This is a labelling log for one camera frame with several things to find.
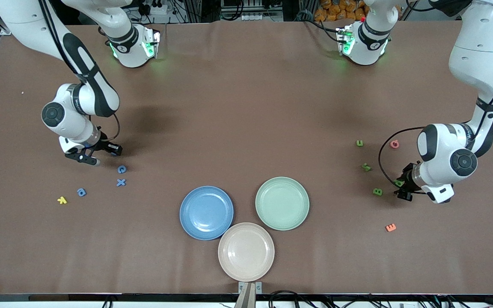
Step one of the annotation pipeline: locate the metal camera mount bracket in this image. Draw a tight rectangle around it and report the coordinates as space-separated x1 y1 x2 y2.
235 281 263 308

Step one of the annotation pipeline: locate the beige round plate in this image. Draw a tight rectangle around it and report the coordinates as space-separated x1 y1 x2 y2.
218 222 275 282

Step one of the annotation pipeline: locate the pile of orange fruit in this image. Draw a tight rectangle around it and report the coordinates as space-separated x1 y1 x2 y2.
315 0 368 22

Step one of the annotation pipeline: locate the blue round plate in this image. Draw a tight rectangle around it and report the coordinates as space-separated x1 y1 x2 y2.
179 186 234 241

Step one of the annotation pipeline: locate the brown table cover sheet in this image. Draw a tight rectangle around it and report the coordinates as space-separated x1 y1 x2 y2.
0 19 493 296

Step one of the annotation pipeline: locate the pale green round plate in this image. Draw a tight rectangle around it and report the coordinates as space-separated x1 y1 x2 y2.
255 177 310 231

